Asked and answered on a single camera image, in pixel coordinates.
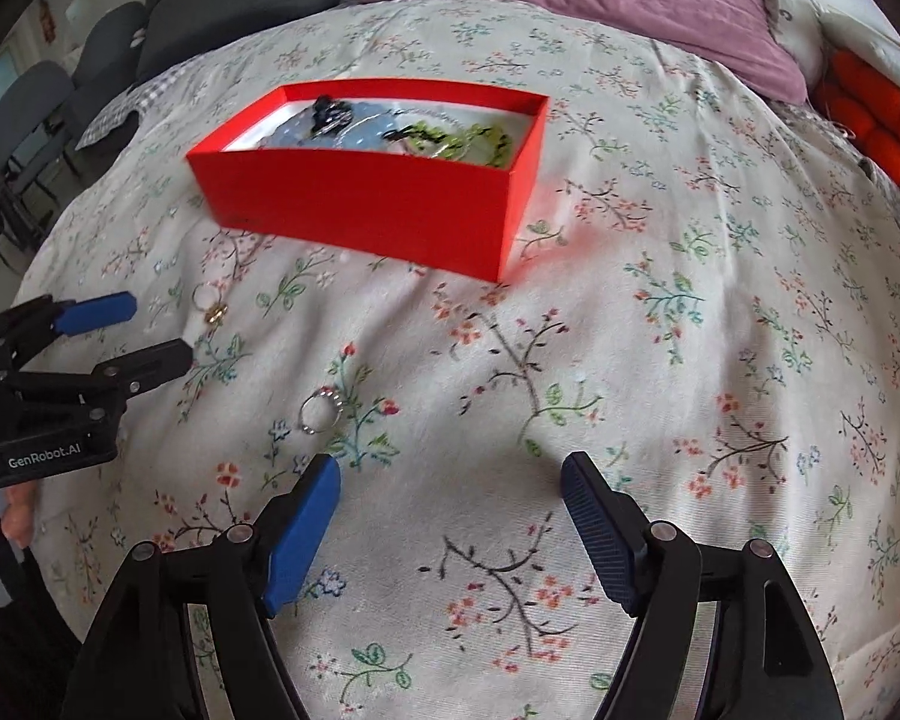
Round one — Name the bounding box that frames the floral bed sheet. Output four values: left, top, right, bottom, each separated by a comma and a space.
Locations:
20, 0, 900, 718

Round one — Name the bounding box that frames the green bead bracelet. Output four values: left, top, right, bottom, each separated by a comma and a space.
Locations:
382, 118, 515, 171

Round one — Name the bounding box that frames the silver pearl ring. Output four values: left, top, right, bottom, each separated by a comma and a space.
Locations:
297, 385, 348, 437

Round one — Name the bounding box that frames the black bead cluster ornament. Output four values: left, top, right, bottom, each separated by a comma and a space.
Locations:
310, 94, 354, 138

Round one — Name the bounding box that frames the light blue bead bracelet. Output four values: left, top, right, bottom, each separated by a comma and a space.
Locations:
258, 107, 415, 157

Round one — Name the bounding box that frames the person's left hand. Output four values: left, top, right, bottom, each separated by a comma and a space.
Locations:
1, 481, 38, 550

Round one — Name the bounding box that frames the grey office chair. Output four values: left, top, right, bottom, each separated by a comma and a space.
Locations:
0, 60, 74, 250

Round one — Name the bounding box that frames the orange ball cushion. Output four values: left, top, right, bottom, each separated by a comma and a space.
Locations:
811, 49, 900, 184

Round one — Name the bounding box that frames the red jewelry box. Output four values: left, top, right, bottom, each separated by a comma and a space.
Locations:
187, 78, 549, 281

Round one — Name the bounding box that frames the gold ring with charm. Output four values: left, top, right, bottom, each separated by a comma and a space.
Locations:
191, 281, 230, 329

